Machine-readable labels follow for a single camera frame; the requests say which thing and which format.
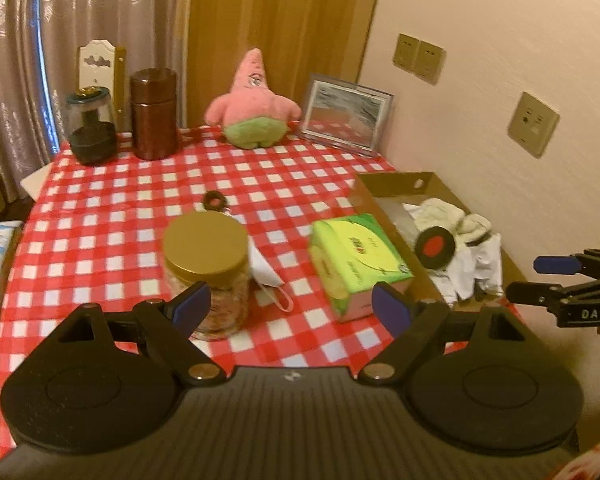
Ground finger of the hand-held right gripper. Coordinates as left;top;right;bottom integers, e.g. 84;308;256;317
533;247;600;279
505;280;583;307

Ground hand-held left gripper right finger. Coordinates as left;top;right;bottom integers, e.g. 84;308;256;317
357;282;529;387

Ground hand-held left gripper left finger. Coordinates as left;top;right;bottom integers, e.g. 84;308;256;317
54;280;227;387

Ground white sock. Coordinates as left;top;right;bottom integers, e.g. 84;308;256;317
430;234;504;304

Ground black red round pad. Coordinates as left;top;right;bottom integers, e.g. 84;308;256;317
414;226;459;269

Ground white face mask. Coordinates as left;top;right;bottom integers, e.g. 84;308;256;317
247;239;296;314

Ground cream knit gloves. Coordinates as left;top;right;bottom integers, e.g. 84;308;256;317
412;197;492;249

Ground brown cardboard box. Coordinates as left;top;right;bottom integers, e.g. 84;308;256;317
352;171;532;312

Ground green tissue box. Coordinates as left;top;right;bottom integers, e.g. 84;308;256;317
309;213;413;322

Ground plastic jar with gold lid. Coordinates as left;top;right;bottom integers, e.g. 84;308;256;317
162;211;253;342

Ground red white checkered tablecloth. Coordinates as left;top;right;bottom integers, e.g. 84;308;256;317
0;124;532;463

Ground brown cylindrical canister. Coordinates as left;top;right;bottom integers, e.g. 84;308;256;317
129;68;181;161

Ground white board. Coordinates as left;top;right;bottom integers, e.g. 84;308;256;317
22;166;54;202

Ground glass jar with black base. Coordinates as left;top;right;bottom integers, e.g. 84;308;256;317
64;87;118;165

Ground pink starfish plush toy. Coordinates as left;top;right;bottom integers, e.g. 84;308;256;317
203;48;302;150

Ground silver patterned curtain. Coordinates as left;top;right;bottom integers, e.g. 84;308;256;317
0;0;197;202

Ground brown curtain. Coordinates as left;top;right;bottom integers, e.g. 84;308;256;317
186;0;387;130

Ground gold wall socket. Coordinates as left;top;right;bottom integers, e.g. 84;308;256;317
508;91;561;159

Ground silver picture frame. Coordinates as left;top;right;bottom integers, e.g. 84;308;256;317
295;73;396;157

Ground gold wall switch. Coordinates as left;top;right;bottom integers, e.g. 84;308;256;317
392;33;421;72
413;39;445;85

